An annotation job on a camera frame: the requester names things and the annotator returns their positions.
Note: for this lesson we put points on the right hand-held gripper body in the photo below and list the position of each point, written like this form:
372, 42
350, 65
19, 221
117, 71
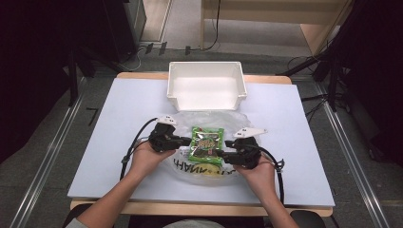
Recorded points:
248, 152

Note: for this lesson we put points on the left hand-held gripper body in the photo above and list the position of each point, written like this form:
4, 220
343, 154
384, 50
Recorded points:
161, 139

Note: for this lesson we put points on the green snack packet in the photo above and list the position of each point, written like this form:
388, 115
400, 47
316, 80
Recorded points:
206, 144

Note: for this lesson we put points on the clear printed plastic bag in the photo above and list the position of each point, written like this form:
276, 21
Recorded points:
209, 177

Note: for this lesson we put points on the white plastic bin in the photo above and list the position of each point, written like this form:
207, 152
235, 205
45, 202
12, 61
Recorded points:
206, 88

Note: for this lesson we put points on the person's right hand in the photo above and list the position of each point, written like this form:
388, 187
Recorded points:
263, 175

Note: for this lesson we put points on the person's left hand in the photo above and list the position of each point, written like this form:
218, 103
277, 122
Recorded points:
145, 163

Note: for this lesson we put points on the white table board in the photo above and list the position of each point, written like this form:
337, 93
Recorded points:
120, 110

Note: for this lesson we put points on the wooden table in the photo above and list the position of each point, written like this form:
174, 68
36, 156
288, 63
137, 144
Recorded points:
196, 210

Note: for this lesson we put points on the person's grey shirt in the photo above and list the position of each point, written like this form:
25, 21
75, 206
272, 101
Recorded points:
193, 224

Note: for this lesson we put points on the small black plug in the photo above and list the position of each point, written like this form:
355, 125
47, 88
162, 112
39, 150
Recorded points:
188, 50

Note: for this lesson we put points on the black power strip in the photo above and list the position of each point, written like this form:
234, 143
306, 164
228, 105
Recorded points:
162, 48
149, 48

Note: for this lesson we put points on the dark cabinet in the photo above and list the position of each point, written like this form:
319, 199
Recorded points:
134, 22

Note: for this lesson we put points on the black tripod stand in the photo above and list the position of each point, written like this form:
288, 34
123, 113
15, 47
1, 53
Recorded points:
331, 63

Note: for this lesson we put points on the light wooden desk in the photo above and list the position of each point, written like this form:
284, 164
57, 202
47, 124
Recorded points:
272, 12

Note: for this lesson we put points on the dark curtain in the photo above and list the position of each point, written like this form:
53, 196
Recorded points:
38, 63
377, 79

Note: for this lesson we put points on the metal floor rail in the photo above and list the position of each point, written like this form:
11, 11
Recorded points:
351, 158
47, 158

